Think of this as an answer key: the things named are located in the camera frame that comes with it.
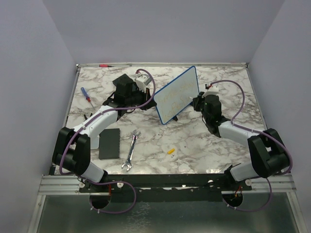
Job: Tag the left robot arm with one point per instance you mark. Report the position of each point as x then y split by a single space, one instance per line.
73 145

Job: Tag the red marker on rail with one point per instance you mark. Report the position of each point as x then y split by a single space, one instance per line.
105 65

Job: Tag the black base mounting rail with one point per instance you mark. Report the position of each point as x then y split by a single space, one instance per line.
166 187

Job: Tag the silver open-end wrench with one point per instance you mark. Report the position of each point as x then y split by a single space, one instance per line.
128 162

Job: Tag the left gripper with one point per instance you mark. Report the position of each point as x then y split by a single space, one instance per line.
146 95

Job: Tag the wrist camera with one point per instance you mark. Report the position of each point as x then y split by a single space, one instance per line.
142 81
211 90

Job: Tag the blue red screwdriver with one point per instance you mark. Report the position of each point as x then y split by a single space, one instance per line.
86 96

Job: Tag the blue framed whiteboard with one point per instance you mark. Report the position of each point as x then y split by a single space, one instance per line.
174 96

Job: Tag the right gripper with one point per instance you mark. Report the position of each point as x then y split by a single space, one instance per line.
197 100

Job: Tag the black rectangular box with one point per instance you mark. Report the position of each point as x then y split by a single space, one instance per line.
109 144

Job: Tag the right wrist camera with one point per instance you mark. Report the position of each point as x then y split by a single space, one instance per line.
211 90

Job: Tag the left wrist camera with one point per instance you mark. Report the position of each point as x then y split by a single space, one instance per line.
142 81

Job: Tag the small white container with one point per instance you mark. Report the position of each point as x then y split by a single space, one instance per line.
94 142

